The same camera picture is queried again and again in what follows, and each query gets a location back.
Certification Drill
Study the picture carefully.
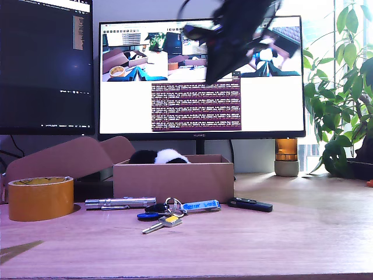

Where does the silver metal flashlight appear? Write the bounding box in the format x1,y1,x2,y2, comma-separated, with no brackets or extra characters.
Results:
85,197,157,211

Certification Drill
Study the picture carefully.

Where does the green leafy houseplant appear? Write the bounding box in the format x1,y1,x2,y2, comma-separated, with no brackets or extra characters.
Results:
302,0,373,179

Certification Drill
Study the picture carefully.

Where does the Huawei monitor with terminal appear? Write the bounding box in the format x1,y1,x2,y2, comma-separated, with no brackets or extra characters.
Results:
97,16,307,156

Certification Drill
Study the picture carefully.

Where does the blue round key fob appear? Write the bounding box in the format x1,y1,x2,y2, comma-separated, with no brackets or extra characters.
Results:
136,212,160,221

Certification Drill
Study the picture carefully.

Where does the amber jar on grey base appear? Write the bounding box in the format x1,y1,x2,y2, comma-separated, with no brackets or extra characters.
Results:
274,138,300,178

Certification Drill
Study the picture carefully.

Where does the orange packing tape roll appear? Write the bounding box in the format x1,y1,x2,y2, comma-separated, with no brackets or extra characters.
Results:
8,176,75,222

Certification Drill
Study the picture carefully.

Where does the brown cardboard box with lid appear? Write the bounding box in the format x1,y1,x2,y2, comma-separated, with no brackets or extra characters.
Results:
1,135,235,205

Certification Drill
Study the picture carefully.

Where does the silver key with yellow head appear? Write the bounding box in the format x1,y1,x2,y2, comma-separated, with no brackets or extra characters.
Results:
142,214,184,235

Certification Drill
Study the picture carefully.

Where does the black and white panda toy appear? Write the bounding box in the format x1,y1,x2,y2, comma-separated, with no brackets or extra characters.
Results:
128,148,192,165

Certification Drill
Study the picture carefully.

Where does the thin black cable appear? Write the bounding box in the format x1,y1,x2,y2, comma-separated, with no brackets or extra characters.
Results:
0,135,26,164

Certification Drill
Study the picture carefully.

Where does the black-headed key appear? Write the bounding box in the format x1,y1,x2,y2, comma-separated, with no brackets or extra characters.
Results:
145,203,170,214

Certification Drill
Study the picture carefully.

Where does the black monitor cable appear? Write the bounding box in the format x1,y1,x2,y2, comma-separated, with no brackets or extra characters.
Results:
229,139,236,176

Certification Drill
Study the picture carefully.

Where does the dark plant pot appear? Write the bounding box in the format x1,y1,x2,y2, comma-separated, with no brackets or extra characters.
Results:
346,136,373,181

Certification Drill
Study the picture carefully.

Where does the metal key ring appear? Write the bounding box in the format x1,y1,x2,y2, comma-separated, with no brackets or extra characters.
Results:
164,197,189,218

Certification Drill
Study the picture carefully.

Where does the dark-screen computer monitor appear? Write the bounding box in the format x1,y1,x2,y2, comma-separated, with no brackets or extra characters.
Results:
0,0,96,137

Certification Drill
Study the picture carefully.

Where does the black usb stick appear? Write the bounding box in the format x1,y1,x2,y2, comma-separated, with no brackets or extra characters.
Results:
227,197,274,213

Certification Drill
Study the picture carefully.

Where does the light blue key tag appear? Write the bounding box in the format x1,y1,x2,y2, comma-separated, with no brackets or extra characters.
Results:
180,199,221,212

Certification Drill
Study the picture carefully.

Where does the tan triangular piece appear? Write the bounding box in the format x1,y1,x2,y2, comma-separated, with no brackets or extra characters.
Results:
0,240,44,265

